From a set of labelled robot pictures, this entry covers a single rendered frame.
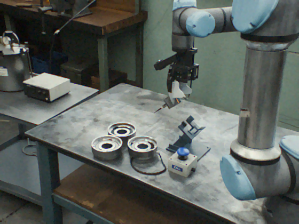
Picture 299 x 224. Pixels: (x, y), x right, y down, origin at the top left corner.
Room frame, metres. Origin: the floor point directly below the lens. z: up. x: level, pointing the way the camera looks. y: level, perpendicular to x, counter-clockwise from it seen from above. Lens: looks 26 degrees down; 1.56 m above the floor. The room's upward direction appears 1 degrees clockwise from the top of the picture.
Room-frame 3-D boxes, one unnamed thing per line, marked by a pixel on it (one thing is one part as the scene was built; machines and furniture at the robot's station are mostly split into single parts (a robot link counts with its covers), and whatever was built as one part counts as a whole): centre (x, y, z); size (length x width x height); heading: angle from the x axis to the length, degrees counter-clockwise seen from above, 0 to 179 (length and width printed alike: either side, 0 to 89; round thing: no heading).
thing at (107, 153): (1.16, 0.15, 0.82); 0.10 x 0.10 x 0.04
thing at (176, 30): (1.30, -0.11, 1.25); 0.09 x 0.08 x 0.11; 19
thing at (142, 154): (1.16, 0.02, 0.82); 0.10 x 0.10 x 0.04
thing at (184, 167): (1.07, -0.11, 0.82); 0.08 x 0.07 x 0.05; 57
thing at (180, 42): (1.30, -0.11, 1.17); 0.08 x 0.08 x 0.05
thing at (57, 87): (1.94, 0.65, 0.83); 0.41 x 0.19 x 0.30; 61
